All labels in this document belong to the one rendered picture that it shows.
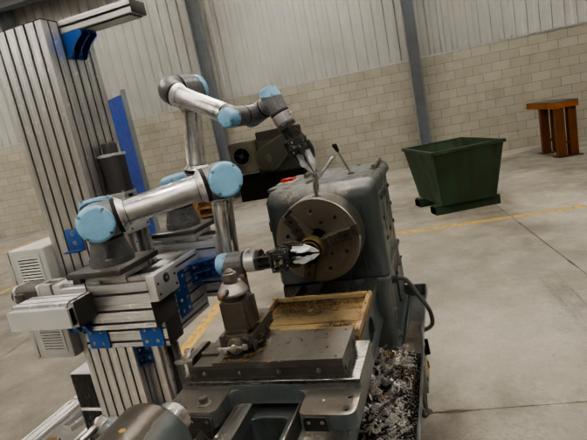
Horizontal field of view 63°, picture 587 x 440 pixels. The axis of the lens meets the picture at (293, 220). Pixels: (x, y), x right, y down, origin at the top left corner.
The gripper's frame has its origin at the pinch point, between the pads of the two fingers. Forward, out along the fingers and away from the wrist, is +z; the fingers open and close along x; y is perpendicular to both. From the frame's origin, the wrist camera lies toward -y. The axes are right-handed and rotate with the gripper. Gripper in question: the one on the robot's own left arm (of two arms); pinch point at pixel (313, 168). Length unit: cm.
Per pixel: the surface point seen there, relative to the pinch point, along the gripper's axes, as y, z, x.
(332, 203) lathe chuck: 18.3, 13.9, 5.3
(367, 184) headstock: 1.3, 15.2, 16.1
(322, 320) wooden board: 44, 43, -9
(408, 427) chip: 52, 81, 2
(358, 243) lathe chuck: 18.3, 30.6, 6.7
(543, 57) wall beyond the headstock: -1035, 40, 290
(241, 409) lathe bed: 88, 42, -20
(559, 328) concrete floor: -119, 158, 54
